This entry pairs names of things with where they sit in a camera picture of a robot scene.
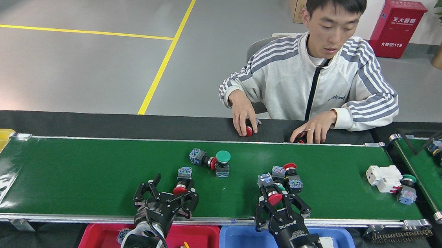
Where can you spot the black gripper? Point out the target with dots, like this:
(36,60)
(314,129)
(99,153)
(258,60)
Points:
(291,236)
(158,213)

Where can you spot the red plastic tray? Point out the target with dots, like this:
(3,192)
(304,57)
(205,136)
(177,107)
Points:
(95,244)

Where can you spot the person's left hand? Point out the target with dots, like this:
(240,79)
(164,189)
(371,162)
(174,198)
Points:
(317,125)

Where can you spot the person's right hand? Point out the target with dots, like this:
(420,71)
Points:
(241,113)

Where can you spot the person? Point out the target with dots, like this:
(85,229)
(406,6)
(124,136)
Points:
(287,78)

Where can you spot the grey office chair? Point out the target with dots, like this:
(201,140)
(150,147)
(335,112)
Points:
(256,50)

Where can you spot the brown cardboard box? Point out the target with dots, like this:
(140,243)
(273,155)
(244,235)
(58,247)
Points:
(296,4)

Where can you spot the red fire extinguisher cabinet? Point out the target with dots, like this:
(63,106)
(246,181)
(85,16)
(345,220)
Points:
(397,29)

